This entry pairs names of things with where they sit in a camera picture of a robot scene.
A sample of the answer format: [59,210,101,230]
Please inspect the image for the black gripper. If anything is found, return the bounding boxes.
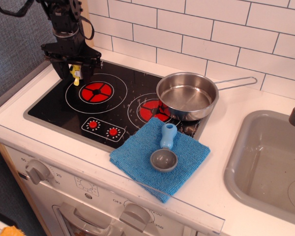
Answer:
[41,33,102,84]

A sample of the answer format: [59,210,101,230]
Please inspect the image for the yellow and white toy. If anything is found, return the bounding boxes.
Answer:
[70,64,83,86]

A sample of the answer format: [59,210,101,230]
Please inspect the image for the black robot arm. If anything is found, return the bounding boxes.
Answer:
[38,0,101,83]

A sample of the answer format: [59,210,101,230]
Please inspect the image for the orange object at corner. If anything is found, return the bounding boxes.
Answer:
[0,226,25,236]

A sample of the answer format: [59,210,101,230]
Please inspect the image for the black toy stovetop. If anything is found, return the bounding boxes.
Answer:
[24,62,208,151]

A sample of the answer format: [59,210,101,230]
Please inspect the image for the blue folded cloth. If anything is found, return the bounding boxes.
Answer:
[110,118,210,203]

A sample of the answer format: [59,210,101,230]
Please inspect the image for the grey left oven knob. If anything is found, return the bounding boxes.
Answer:
[25,160,50,185]

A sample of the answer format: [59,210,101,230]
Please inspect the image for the grey oven knob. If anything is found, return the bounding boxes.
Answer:
[25,160,50,185]
[119,204,151,233]

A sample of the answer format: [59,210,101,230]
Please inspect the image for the silver metal pan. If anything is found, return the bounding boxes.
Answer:
[156,72,258,121]

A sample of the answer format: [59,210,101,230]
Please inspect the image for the white toy oven front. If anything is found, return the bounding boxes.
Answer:
[0,146,224,236]

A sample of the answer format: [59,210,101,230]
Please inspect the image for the grey right oven knob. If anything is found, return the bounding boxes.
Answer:
[119,204,151,233]

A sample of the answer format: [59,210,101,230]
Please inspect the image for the grey sink basin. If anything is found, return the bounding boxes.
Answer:
[224,110,295,224]

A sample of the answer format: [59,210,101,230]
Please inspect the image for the black braided cable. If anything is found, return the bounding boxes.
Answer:
[0,0,35,18]

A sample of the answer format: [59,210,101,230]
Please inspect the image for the blue handled grey scoop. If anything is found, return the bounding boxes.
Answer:
[150,123,178,173]

